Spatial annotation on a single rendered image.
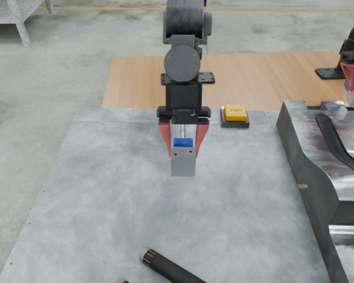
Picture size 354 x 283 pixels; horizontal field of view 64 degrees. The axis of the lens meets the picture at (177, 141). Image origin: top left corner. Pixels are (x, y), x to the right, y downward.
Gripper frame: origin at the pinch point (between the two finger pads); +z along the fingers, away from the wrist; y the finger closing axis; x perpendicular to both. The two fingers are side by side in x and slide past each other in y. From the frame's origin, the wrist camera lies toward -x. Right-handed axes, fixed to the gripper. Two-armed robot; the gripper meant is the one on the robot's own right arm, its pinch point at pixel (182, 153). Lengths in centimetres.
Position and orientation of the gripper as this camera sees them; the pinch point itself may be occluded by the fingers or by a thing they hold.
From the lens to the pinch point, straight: 58.0
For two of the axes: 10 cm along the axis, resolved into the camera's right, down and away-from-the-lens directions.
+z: 0.0, 9.7, 2.6
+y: 10.0, 0.1, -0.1
